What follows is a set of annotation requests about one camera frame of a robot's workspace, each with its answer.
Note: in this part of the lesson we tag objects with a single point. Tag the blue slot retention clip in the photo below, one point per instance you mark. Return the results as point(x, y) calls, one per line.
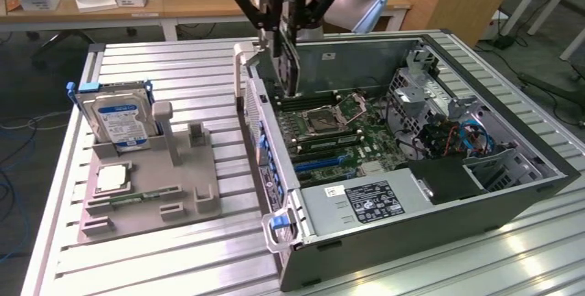
point(263, 140)

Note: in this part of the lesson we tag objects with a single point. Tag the graphics card with metal bracket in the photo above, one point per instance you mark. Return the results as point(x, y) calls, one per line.
point(288, 70)

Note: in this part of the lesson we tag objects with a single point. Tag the wooden desk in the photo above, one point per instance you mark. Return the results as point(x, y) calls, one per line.
point(192, 5)

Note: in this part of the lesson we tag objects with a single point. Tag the silver CPU chip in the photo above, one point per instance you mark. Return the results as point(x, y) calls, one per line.
point(112, 176)

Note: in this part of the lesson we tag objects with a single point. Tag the grey parts rack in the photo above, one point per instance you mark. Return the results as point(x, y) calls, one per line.
point(151, 179)

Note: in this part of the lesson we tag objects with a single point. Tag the open black PC case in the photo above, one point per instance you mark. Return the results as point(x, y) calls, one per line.
point(388, 251)

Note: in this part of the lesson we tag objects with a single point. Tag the grey disk bay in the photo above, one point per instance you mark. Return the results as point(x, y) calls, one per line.
point(503, 169)

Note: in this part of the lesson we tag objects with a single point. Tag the silver drive cage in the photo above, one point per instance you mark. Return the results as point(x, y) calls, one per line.
point(411, 83)

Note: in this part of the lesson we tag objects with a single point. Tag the black chair base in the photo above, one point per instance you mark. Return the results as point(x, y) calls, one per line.
point(553, 85)
point(59, 44)

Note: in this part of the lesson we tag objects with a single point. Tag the metal socket cover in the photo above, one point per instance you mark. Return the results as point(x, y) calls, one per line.
point(353, 105)

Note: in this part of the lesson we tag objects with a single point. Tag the grey power supply unit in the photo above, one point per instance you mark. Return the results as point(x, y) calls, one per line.
point(329, 213)

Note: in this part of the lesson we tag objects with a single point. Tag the hard disk in blue caddy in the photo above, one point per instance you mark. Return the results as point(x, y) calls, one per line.
point(119, 124)

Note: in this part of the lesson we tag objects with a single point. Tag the installed green RAM stick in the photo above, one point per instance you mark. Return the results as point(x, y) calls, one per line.
point(329, 142)

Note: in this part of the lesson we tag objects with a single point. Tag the CPU socket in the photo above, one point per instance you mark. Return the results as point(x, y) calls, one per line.
point(321, 121)

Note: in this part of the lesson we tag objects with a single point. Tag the green loose RAM stick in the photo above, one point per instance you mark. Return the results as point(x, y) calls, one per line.
point(145, 196)

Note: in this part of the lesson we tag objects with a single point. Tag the white table frame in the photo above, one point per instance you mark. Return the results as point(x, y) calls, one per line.
point(544, 1)

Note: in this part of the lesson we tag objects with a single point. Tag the blue case latch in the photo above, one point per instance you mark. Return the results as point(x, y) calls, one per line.
point(279, 223)

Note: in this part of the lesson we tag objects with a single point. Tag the blue expansion slot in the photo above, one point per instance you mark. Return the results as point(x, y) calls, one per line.
point(317, 164)

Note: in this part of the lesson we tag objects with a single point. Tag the white floor device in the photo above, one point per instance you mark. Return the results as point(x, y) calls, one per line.
point(496, 25)

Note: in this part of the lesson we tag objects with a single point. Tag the green motherboard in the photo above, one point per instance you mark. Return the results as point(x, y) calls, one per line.
point(333, 172)

